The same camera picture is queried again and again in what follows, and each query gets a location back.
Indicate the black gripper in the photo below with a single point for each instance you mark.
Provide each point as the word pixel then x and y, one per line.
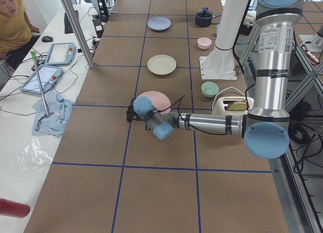
pixel 130 113

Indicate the pink plate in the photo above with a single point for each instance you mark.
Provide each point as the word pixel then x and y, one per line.
pixel 159 100

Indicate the light blue plate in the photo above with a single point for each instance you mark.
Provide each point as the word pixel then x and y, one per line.
pixel 159 23

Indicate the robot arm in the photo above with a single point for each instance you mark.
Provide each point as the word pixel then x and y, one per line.
pixel 265 126

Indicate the cream plate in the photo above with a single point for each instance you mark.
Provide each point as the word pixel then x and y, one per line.
pixel 161 64

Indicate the light blue cloth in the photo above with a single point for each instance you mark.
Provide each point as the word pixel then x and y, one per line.
pixel 60 110

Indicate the green bowl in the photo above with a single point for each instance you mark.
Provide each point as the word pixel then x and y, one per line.
pixel 209 89

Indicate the near teach pendant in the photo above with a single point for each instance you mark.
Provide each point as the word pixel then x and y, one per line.
pixel 49 75

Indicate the teach pendant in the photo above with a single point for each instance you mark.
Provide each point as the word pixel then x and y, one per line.
pixel 60 54
pixel 49 75

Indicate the far teach pendant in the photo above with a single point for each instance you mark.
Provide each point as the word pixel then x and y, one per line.
pixel 60 54

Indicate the cream toaster with bread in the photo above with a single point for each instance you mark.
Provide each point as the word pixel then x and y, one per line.
pixel 231 101

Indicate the pink bowl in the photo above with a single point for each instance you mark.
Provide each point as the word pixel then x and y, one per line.
pixel 204 43

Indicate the black keyboard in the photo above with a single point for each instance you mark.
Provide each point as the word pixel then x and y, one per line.
pixel 68 29

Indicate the clear plastic bag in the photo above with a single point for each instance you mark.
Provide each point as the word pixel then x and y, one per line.
pixel 38 154

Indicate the black computer mouse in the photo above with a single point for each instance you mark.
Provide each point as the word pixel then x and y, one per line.
pixel 47 39

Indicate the metal rod green tip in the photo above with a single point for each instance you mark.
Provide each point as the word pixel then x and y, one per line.
pixel 33 54

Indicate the dark blue pot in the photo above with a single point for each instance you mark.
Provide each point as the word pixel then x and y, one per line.
pixel 204 17

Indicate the light blue cup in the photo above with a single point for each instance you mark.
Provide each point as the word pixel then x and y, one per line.
pixel 218 29

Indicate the person in yellow shirt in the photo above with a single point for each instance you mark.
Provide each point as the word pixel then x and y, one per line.
pixel 18 35

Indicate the red bottle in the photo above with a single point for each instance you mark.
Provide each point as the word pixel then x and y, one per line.
pixel 14 209

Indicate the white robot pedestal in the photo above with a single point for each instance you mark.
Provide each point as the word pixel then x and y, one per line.
pixel 219 64

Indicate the aluminium frame post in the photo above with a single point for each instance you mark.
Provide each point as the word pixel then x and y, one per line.
pixel 69 9

